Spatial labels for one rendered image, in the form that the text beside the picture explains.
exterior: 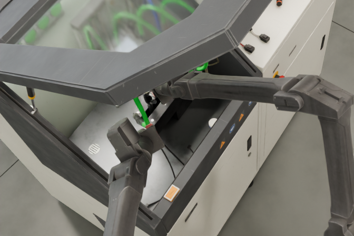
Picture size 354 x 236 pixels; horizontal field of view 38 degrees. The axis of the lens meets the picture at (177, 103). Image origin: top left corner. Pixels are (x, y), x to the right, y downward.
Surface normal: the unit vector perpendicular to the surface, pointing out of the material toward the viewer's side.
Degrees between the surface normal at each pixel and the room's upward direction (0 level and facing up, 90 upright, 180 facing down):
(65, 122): 90
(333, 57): 0
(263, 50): 0
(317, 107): 71
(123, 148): 57
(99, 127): 0
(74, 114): 90
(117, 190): 34
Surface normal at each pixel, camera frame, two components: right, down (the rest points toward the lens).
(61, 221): -0.12, -0.51
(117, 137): -0.34, 0.36
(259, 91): -0.68, 0.43
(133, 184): 0.75, -0.43
